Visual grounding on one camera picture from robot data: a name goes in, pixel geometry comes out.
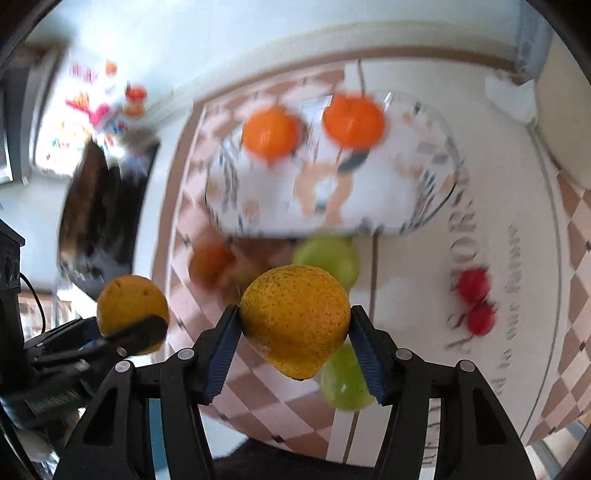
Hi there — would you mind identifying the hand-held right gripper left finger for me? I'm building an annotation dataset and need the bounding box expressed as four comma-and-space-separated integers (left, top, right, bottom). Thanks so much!
53, 305, 243, 480

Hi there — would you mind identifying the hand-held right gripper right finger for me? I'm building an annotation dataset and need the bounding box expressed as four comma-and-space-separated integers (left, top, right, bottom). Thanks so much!
348, 305, 539, 480

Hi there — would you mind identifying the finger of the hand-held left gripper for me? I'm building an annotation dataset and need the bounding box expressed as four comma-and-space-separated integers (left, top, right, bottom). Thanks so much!
78, 315, 169, 358

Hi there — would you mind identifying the green apple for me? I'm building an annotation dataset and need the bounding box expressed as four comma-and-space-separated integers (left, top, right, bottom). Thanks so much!
292, 235, 361, 296
320, 344, 376, 411

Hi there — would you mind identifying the small yellow citrus fruit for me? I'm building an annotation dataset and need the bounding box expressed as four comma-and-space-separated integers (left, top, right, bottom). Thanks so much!
97, 274, 170, 356

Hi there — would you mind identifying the brown pear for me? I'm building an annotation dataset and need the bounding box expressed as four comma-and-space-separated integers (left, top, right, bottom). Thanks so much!
217, 258, 259, 305

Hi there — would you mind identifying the large yellow citrus fruit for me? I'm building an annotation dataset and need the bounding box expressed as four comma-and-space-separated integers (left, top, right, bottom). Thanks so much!
239, 264, 352, 381

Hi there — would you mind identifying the dark orange tangerine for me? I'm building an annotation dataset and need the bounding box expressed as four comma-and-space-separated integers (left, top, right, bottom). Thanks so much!
188, 242, 236, 291

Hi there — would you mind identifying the red cherry tomato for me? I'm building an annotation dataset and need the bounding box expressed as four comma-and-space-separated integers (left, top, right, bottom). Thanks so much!
455, 268, 492, 303
464, 300, 498, 335

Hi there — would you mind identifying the patterned serving plate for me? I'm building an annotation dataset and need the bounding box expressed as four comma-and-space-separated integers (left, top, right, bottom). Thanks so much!
203, 90, 465, 241

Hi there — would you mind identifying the checkered brown counter mat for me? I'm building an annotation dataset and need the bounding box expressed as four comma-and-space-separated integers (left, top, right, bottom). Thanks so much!
150, 55, 591, 467

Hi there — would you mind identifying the black wok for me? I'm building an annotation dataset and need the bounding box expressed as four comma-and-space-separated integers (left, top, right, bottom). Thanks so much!
58, 138, 160, 296

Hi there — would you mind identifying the person's black trouser leg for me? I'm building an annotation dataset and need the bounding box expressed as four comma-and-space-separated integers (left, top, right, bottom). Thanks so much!
210, 438, 384, 480

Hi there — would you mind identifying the bright orange tangerine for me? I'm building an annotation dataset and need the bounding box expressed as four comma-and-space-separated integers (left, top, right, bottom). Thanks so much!
241, 105, 301, 162
322, 92, 386, 151

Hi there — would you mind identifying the white crumpled cloth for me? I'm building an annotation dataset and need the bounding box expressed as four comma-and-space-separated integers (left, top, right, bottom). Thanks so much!
485, 74, 536, 123

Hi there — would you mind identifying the cream utensil holder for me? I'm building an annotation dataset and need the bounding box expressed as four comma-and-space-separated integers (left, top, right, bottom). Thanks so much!
536, 46, 591, 190

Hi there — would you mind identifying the grey packet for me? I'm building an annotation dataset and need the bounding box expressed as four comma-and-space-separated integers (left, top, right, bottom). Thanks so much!
515, 14, 555, 79

